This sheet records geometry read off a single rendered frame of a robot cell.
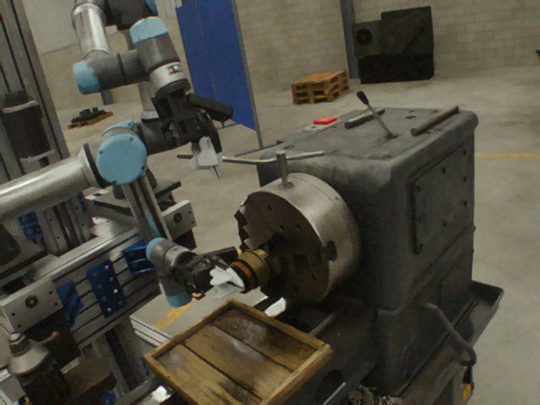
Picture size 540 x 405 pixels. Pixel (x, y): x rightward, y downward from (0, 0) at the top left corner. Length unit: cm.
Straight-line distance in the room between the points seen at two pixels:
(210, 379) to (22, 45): 110
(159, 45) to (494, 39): 1008
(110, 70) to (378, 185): 65
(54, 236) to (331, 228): 87
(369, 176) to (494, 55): 986
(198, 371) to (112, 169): 51
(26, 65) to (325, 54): 1058
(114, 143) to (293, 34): 1118
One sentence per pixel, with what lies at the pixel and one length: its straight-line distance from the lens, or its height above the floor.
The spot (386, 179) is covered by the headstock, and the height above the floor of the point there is 123.
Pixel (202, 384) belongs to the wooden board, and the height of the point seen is 88.
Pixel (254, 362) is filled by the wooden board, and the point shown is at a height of 89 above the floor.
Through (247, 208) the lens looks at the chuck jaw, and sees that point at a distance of 107.
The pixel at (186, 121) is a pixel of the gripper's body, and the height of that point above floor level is 145.
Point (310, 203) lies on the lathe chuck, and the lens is 98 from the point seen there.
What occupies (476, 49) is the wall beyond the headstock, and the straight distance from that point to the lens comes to 1082.
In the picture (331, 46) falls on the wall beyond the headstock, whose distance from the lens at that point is 1166.
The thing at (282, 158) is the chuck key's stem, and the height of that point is 131.
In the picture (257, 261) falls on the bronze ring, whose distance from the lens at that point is 99.
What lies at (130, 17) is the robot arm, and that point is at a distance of 137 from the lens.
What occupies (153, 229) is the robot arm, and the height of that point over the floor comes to 113.
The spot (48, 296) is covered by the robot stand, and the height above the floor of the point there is 108.
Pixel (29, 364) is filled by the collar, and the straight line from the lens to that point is 89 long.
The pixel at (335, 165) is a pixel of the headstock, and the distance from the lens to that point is 109.
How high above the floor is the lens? 160
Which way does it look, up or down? 22 degrees down
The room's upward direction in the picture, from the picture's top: 11 degrees counter-clockwise
